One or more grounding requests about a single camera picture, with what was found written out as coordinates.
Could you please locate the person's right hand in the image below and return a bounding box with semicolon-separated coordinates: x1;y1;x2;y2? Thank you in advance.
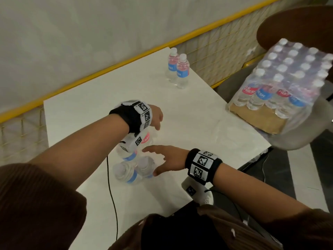
142;145;190;177

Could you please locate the person's left hand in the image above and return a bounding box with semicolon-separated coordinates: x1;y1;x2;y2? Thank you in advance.
150;104;164;131

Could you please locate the brown cardboard box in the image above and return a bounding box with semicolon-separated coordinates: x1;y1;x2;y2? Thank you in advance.
229;102;288;134

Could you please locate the group of clear water bottles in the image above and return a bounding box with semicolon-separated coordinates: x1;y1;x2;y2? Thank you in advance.
233;38;333;120

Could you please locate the person's left forearm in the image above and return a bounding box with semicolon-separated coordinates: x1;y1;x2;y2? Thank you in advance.
28;114;130;190

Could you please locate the person's right forearm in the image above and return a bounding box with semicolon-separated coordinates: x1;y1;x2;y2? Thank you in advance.
212;162;313;223

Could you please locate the white table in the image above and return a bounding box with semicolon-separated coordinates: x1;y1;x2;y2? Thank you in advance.
43;47;272;250

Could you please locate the black garment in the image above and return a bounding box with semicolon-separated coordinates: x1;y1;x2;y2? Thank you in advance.
142;203;227;250

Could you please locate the brown sweater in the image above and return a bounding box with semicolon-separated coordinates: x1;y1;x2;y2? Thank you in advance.
0;164;333;250

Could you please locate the brown chair backrest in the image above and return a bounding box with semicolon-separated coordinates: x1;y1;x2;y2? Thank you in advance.
256;5;333;84

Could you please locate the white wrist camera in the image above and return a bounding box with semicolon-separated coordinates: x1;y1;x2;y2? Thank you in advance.
117;131;149;154
181;176;214;206

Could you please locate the black cable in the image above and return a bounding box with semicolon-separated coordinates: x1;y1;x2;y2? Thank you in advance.
106;155;119;241

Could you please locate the yellow wire mesh fence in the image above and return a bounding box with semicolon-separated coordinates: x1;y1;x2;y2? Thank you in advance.
0;0;315;167

